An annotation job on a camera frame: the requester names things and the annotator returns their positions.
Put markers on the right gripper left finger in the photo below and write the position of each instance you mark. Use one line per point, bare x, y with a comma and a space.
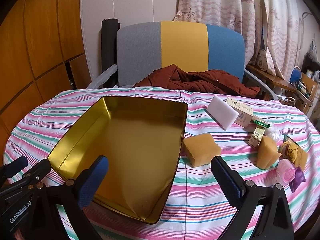
75, 194

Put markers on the blue round object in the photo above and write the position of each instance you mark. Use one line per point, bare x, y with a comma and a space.
295, 75

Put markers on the black rolled mat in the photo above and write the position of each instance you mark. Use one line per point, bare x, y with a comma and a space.
109, 29

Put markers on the green cracker packet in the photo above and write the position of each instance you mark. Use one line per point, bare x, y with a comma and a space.
260, 122

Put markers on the white plastic bag ball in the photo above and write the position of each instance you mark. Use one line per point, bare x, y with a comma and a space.
272, 132

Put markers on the white rectangular sponge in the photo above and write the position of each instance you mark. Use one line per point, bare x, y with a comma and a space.
221, 112

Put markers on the gold metal tin box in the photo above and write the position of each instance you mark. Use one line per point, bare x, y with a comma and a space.
142, 140

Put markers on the yellow patterned snack bag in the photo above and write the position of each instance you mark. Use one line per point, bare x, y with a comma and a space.
291, 151

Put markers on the purple snack packet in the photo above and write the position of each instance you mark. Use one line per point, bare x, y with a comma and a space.
297, 180

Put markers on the patterned beige curtain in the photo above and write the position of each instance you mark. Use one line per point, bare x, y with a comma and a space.
270, 27

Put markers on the yellow sponge block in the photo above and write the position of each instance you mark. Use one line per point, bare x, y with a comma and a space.
201, 149
267, 153

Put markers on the small green white box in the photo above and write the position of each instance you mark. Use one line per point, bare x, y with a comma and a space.
256, 137

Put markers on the striped pink green tablecloth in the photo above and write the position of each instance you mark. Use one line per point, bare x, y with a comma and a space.
196, 207

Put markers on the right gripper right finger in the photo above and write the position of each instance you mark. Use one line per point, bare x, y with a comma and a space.
274, 221

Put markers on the wooden side desk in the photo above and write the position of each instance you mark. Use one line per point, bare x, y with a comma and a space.
289, 89

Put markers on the cream cardboard box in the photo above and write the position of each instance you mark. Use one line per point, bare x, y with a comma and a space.
245, 112

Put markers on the dark red jacket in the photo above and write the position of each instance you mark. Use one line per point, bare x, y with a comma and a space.
210, 81

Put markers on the wooden wardrobe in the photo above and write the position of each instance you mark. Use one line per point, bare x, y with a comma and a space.
42, 54

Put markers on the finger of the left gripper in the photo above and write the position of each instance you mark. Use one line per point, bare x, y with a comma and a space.
11, 169
31, 177

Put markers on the grey yellow blue chair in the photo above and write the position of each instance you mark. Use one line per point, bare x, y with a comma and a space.
193, 47

